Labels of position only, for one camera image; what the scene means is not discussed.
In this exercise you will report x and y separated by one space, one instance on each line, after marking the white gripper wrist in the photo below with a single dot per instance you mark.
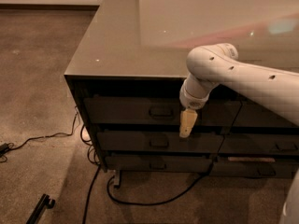
193 102

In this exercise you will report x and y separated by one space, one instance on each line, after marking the dark drawer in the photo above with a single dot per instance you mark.
155 111
255 167
158 163
151 141
260 144
253 115

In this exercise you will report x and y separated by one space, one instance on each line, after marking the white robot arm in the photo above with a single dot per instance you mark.
214 65

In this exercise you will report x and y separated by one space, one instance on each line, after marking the dark drawer cabinet glossy top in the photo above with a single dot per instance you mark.
138 48

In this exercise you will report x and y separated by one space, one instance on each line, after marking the black power adapter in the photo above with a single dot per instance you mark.
4 148

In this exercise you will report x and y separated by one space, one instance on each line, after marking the black metal bracket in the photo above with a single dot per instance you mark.
45 202

